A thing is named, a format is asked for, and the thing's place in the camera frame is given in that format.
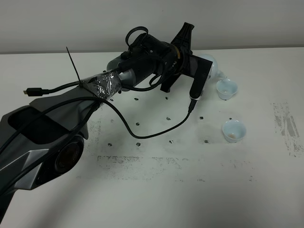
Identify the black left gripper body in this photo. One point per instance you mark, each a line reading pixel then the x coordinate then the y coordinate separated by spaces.
pixel 182 46

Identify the light blue porcelain teapot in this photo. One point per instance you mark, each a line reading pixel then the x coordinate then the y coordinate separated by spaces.
pixel 214 73

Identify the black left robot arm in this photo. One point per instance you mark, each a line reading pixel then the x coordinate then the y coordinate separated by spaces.
pixel 45 139

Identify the far light blue teacup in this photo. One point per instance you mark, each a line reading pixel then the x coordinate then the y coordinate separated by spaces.
pixel 226 88

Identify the light blue teacup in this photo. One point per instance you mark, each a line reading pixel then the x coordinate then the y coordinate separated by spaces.
pixel 234 131
pixel 226 88

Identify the near light blue teacup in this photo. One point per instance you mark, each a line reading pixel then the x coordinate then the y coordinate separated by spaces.
pixel 234 131

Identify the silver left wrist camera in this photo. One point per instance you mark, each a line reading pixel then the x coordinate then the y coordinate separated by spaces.
pixel 199 70

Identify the black cable tie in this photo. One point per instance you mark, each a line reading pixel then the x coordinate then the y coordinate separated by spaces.
pixel 75 69

